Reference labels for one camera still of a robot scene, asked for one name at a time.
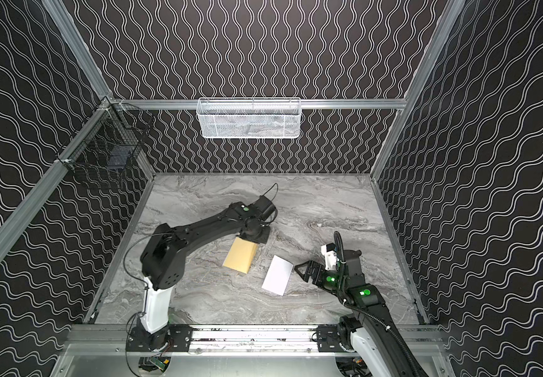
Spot blue floral letter paper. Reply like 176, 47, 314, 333
262, 255, 294, 296

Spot aluminium corner post left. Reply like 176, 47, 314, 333
42, 0, 113, 99

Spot white wire basket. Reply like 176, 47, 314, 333
196, 97, 303, 139

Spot aluminium back crossbar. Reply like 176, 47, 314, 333
114, 97, 407, 111

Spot black corrugated cable hose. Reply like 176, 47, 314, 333
332, 230, 423, 377

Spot aluminium corner post right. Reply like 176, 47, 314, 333
370, 0, 466, 182

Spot tan kraft envelope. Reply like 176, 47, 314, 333
223, 237, 259, 274

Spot black wire basket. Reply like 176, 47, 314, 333
63, 103, 154, 191

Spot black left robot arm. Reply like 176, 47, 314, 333
139, 196, 278, 334

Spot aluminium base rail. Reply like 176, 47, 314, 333
63, 323, 447, 357

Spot aluminium left side rail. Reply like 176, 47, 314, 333
0, 98, 111, 264

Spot aluminium corner post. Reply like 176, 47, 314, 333
370, 0, 466, 182
42, 0, 113, 99

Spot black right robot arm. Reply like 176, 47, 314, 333
294, 243, 428, 376

